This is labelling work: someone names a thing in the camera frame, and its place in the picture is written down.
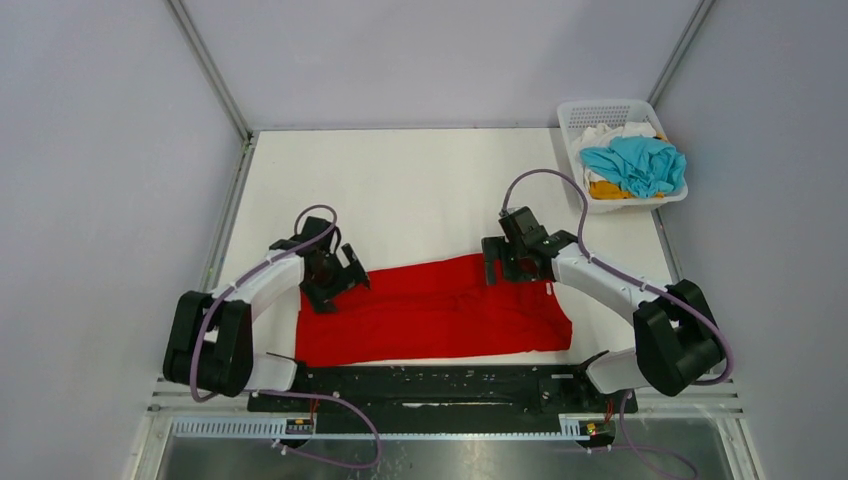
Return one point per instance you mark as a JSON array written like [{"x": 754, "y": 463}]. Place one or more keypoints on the left aluminium corner post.
[{"x": 208, "y": 67}]

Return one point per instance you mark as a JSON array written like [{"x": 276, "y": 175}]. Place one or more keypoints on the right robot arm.
[{"x": 676, "y": 339}]

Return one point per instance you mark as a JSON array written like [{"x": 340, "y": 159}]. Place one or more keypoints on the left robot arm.
[{"x": 211, "y": 343}]

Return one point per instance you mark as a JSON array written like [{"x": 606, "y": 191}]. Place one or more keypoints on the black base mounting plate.
[{"x": 485, "y": 399}]

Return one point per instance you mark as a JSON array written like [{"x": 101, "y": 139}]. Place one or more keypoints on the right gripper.
[{"x": 501, "y": 258}]

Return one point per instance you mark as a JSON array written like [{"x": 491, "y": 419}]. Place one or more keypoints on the light blue t-shirt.
[{"x": 644, "y": 166}]

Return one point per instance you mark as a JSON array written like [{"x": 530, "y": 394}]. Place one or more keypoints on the yellow t-shirt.
[{"x": 607, "y": 191}]

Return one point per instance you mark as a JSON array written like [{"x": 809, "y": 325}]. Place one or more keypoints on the red t-shirt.
[{"x": 441, "y": 309}]

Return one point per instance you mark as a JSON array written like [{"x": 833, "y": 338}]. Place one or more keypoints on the white plastic laundry basket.
[{"x": 575, "y": 116}]

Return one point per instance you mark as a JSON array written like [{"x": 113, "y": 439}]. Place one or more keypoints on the aluminium corner post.
[
  {"x": 208, "y": 67},
  {"x": 680, "y": 49}
]

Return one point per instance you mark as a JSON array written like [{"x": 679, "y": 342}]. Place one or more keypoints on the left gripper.
[{"x": 321, "y": 298}]

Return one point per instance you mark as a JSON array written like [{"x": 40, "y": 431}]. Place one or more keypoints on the white t-shirt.
[{"x": 601, "y": 135}]

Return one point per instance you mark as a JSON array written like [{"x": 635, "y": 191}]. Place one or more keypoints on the right aluminium corner post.
[{"x": 680, "y": 49}]

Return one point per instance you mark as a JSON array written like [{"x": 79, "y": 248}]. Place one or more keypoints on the aluminium frame rail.
[{"x": 700, "y": 433}]

